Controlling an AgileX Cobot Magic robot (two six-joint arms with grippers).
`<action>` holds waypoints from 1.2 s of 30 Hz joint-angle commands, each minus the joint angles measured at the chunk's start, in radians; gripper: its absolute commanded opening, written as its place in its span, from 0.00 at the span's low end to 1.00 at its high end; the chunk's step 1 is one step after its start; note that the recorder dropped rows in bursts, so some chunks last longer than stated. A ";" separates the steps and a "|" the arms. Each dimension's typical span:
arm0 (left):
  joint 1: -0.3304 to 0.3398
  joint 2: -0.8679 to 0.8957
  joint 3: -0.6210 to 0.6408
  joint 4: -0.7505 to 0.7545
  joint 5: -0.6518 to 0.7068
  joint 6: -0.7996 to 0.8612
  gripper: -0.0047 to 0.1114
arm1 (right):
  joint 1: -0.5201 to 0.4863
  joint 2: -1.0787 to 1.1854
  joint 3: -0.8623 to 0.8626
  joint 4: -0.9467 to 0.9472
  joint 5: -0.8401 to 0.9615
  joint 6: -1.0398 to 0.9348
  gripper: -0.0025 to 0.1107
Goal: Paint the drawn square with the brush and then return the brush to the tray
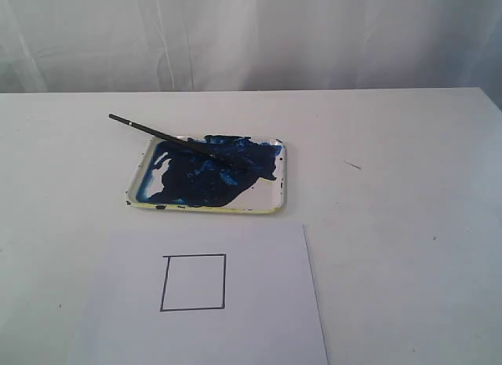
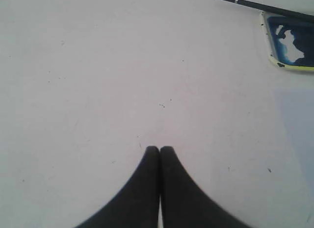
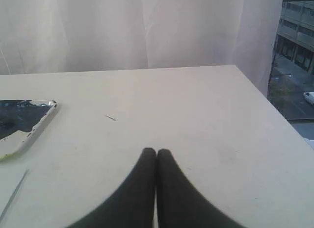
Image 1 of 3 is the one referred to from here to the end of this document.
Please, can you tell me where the white backdrop curtain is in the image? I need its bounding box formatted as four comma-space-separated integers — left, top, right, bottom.
1, 0, 501, 93

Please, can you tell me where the black paintbrush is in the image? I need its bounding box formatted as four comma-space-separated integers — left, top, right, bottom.
108, 113, 249, 170

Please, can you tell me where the white tray with blue paint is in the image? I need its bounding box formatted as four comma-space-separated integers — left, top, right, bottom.
125, 135, 286, 214

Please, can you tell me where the white paper with drawn square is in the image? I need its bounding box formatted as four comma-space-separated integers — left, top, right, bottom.
67, 224, 327, 364

